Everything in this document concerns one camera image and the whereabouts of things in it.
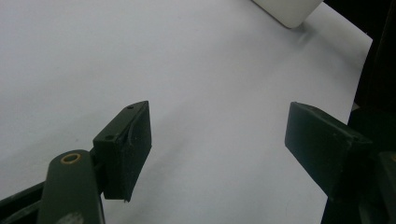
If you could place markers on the white table sheet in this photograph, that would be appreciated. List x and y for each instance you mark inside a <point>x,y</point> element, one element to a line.
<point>218,109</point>

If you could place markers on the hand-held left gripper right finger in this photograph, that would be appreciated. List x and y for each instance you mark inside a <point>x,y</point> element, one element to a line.
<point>323,149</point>

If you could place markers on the white rectangular box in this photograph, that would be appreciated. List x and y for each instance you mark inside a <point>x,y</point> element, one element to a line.
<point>289,11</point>

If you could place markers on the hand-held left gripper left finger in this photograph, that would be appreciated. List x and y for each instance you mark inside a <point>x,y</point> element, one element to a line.
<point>123,155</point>

